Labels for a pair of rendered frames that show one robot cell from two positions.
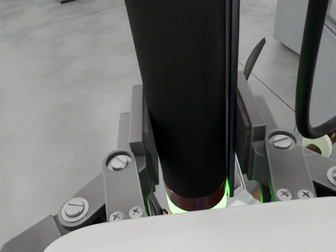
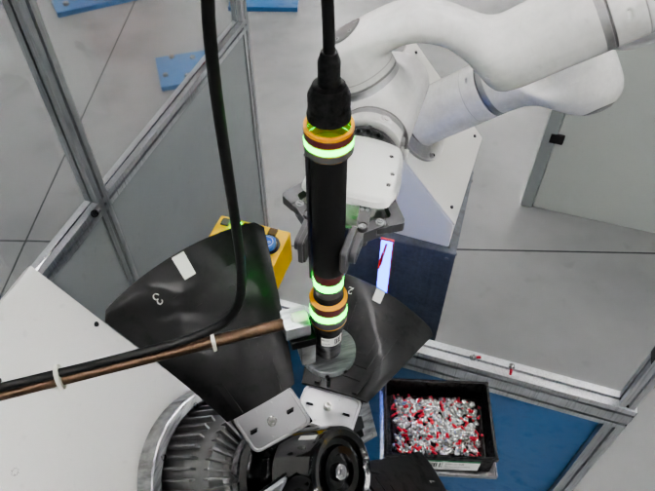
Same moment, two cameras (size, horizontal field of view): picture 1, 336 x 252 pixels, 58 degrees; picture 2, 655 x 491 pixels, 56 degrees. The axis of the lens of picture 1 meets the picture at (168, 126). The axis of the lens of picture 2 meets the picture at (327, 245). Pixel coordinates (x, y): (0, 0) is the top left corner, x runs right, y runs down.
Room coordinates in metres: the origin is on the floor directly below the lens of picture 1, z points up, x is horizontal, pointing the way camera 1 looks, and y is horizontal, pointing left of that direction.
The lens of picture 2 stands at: (0.50, 0.09, 2.04)
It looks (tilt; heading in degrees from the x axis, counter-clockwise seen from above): 49 degrees down; 194
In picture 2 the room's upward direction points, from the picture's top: straight up
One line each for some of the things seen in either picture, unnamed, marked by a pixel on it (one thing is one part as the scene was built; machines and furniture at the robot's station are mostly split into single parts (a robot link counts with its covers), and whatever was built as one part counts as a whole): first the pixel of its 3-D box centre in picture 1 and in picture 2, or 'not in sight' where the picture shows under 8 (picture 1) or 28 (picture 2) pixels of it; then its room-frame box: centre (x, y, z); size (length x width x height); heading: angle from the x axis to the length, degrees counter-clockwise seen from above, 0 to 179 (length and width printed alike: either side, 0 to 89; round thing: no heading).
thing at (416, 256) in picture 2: not in sight; (391, 305); (-0.63, 0.01, 0.47); 0.30 x 0.30 x 0.93; 88
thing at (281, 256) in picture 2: not in sight; (249, 255); (-0.28, -0.28, 1.02); 0.16 x 0.10 x 0.11; 86
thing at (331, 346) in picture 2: not in sight; (328, 249); (0.10, -0.01, 1.55); 0.04 x 0.04 x 0.46
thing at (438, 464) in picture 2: not in sight; (436, 424); (-0.08, 0.17, 0.85); 0.22 x 0.17 x 0.07; 102
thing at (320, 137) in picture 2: not in sight; (328, 137); (0.10, -0.01, 1.70); 0.04 x 0.04 x 0.03
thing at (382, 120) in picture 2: not in sight; (372, 144); (-0.07, 0.00, 1.55); 0.09 x 0.03 x 0.08; 87
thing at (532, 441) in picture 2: not in sight; (404, 426); (-0.25, 0.11, 0.45); 0.82 x 0.01 x 0.66; 86
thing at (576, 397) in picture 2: not in sight; (419, 355); (-0.25, 0.11, 0.82); 0.90 x 0.04 x 0.08; 86
